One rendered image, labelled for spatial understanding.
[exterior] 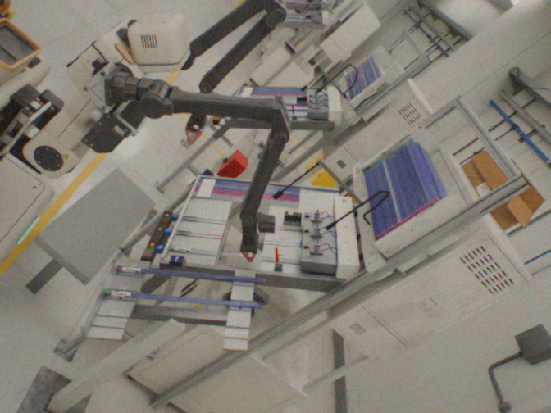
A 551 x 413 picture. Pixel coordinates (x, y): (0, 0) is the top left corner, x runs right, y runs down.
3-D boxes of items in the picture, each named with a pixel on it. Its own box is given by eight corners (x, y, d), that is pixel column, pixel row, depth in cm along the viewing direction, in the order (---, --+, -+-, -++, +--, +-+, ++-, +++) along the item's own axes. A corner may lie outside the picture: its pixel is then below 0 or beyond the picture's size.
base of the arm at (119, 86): (117, 65, 135) (103, 78, 125) (144, 69, 136) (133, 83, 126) (118, 92, 140) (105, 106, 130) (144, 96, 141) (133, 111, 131)
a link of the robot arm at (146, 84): (137, 75, 134) (131, 85, 130) (171, 81, 134) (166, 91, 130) (138, 102, 140) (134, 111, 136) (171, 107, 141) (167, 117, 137)
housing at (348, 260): (333, 291, 176) (338, 263, 168) (330, 220, 217) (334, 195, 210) (353, 293, 176) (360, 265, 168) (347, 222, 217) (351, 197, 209)
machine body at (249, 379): (117, 378, 213) (203, 320, 187) (160, 279, 272) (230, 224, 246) (218, 441, 235) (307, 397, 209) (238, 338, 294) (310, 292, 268)
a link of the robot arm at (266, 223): (244, 198, 168) (241, 215, 162) (275, 199, 168) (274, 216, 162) (246, 220, 177) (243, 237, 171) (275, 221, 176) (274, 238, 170)
